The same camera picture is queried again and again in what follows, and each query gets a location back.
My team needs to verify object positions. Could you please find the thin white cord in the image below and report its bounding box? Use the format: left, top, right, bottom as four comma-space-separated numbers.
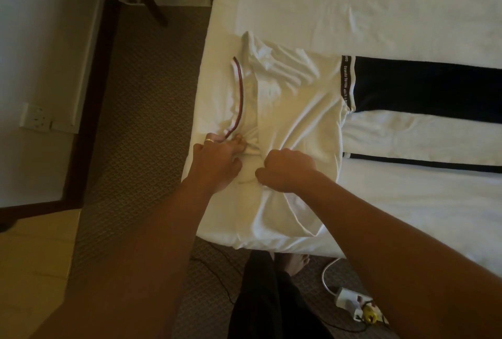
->
320, 256, 347, 293

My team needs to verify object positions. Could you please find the white and black t-shirt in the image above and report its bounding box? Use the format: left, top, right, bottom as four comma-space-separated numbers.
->
223, 31, 502, 238

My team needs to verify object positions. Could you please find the white power strip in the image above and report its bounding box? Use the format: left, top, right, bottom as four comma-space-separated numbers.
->
335, 286, 387, 325

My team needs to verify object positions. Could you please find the person's left leg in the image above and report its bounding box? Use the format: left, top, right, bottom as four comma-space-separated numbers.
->
227, 252, 334, 339

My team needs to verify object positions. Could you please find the person's left forearm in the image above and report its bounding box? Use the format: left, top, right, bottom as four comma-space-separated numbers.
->
31, 178, 230, 339

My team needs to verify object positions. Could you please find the person's leg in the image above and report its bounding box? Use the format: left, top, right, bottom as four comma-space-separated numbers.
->
227, 252, 334, 339
270, 252, 313, 278

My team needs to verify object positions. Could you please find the white bed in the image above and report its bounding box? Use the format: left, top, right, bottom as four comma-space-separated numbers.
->
182, 0, 502, 277

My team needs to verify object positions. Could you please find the person's right forearm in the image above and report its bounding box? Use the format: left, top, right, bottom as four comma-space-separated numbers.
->
296, 170, 502, 339

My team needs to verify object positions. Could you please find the person's left hand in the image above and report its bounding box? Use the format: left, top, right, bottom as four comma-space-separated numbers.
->
190, 132, 246, 193

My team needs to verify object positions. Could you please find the white wall socket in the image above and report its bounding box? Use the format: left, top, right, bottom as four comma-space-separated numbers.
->
19, 101, 54, 132

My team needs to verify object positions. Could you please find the person's right hand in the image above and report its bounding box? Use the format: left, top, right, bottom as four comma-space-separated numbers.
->
254, 147, 318, 195

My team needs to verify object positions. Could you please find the person's right leg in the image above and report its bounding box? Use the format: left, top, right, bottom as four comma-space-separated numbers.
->
270, 252, 313, 278

